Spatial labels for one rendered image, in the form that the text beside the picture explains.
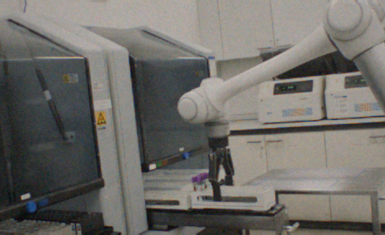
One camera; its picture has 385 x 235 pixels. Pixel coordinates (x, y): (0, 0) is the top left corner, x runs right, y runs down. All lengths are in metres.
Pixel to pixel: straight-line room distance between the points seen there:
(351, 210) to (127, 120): 2.63
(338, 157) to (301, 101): 0.54
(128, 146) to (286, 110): 2.45
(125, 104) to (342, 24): 0.85
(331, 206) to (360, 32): 2.86
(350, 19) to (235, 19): 3.25
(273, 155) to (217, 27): 1.33
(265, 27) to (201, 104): 2.96
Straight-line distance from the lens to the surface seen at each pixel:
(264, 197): 1.71
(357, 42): 1.43
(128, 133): 1.83
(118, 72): 1.82
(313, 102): 4.03
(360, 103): 3.96
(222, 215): 1.78
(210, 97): 1.58
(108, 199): 1.74
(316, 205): 4.18
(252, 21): 4.52
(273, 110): 4.15
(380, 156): 3.96
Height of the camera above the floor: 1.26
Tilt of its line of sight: 3 degrees down
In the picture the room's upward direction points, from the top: 6 degrees counter-clockwise
